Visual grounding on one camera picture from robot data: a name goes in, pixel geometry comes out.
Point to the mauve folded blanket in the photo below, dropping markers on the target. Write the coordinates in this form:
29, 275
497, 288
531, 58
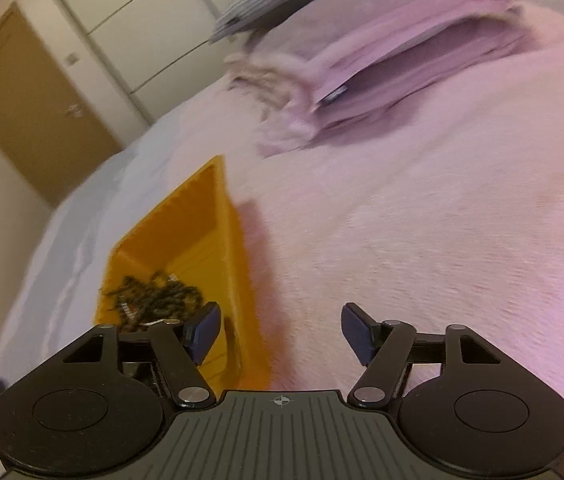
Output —
272, 77

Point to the lilac folded duvet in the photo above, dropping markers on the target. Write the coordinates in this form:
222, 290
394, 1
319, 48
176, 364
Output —
412, 50

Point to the wooden door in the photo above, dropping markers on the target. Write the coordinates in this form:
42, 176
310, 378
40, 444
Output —
26, 105

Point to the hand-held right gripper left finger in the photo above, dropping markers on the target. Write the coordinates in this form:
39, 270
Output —
204, 327

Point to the white wardrobe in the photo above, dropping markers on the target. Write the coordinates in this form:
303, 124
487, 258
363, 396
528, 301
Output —
161, 25

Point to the orange plastic tray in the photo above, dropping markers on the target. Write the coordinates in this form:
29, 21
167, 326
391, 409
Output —
216, 240

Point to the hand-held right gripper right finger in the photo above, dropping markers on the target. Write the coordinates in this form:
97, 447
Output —
357, 330

